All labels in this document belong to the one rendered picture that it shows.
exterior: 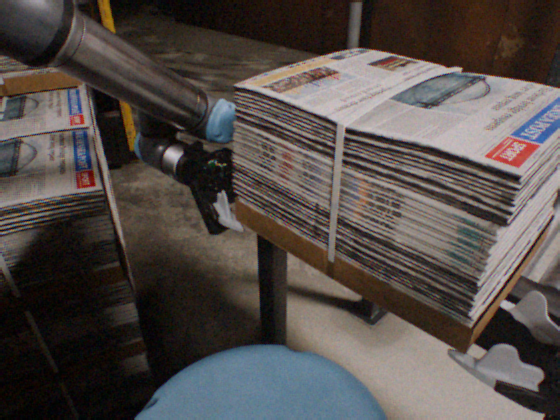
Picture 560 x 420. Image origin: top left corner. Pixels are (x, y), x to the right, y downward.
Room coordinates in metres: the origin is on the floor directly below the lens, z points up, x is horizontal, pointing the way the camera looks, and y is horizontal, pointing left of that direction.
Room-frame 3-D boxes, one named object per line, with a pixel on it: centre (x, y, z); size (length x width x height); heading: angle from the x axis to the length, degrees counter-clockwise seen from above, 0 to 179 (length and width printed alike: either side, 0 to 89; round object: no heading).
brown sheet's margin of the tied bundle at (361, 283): (0.46, -0.24, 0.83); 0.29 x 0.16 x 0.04; 137
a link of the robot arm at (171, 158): (0.74, 0.19, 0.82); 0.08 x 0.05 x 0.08; 137
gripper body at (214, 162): (0.69, 0.13, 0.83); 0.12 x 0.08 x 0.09; 47
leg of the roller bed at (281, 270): (0.75, 0.02, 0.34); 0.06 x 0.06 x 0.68; 47
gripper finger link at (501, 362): (0.29, -0.23, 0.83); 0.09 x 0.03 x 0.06; 74
